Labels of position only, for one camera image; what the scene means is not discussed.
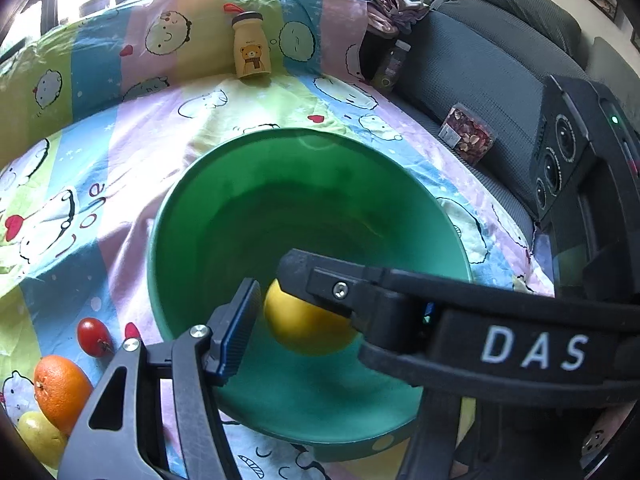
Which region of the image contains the green plastic bowl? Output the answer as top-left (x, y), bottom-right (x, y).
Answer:
top-left (148, 128), bottom-right (472, 460)

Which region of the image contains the grey sofa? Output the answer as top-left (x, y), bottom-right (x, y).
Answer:
top-left (393, 0), bottom-right (639, 237)

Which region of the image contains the red cherry tomato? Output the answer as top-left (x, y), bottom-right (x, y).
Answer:
top-left (76, 318), bottom-right (113, 358)

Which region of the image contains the yellow bear bottle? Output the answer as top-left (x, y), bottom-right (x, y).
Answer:
top-left (224, 2), bottom-right (271, 78)

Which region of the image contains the yellow-green lemon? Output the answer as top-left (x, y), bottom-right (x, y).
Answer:
top-left (17, 411), bottom-right (67, 469)

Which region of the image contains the dark glass jar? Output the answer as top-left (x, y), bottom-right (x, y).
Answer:
top-left (371, 39), bottom-right (411, 93)

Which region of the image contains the yellow lemon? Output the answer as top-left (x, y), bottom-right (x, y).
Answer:
top-left (264, 280), bottom-right (357, 356)

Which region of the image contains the orange fruit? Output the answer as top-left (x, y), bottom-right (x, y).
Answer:
top-left (34, 356), bottom-right (93, 436)

